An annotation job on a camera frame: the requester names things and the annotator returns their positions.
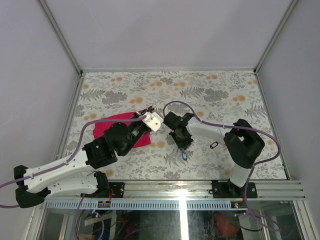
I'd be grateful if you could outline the blue key tag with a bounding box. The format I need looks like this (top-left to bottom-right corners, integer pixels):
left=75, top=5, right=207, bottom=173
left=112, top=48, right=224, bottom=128
left=181, top=151, right=188, bottom=161

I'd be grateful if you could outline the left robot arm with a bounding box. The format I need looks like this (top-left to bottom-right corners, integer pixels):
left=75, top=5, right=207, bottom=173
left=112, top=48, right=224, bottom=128
left=13, top=106, right=163, bottom=209

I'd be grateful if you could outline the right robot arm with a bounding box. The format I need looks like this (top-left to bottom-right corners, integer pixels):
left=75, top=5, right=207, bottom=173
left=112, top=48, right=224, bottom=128
left=164, top=112, right=265, bottom=198

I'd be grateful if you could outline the black key tag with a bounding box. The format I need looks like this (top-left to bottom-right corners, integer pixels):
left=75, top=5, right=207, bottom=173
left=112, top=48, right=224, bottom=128
left=209, top=141, right=219, bottom=149

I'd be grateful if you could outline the pink folded cloth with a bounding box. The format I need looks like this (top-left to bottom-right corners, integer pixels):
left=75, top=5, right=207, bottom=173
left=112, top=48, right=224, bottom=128
left=92, top=111, right=151, bottom=148

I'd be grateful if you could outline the floral patterned table mat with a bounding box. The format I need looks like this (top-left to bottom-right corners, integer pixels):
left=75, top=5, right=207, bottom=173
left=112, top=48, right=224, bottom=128
left=64, top=70, right=273, bottom=180

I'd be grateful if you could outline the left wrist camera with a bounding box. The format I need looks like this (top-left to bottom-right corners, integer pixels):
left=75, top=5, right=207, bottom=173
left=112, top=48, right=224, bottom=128
left=142, top=112, right=164, bottom=132

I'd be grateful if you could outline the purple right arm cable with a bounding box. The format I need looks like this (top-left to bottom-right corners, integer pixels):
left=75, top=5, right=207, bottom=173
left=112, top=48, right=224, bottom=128
left=162, top=100, right=282, bottom=232

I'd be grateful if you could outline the white perforated cable duct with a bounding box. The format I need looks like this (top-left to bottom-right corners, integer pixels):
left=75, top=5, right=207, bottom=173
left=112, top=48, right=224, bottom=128
left=45, top=199, right=232, bottom=211

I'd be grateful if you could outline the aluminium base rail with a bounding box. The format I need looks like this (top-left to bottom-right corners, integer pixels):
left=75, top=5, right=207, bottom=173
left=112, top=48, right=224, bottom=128
left=37, top=179, right=307, bottom=201

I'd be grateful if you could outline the left aluminium frame post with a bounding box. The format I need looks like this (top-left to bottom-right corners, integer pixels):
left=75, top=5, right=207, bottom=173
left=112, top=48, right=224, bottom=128
left=36, top=0, right=83, bottom=75

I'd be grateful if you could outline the aluminium frame post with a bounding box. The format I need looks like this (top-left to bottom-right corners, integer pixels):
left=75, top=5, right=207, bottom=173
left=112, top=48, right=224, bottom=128
left=36, top=0, right=83, bottom=75
left=253, top=0, right=300, bottom=74

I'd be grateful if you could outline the right aluminium frame post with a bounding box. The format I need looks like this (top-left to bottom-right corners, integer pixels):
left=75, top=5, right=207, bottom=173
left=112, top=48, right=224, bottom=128
left=253, top=0, right=300, bottom=74

